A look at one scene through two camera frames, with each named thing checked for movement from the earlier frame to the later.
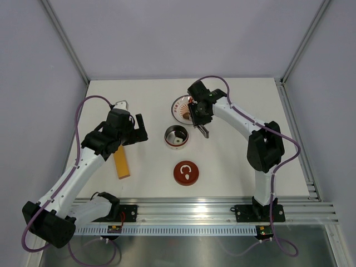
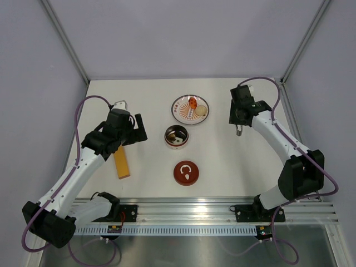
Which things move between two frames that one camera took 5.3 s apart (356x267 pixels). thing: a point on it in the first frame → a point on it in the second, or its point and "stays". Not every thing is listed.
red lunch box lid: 186,173 stays
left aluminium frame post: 65,39 stays
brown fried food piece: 186,115 → 171,137
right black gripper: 197,120 → 232,118
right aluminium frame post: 321,8 stays
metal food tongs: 205,132 → 239,129
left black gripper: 140,135 stays
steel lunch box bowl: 176,137 stays
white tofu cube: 177,141 stays
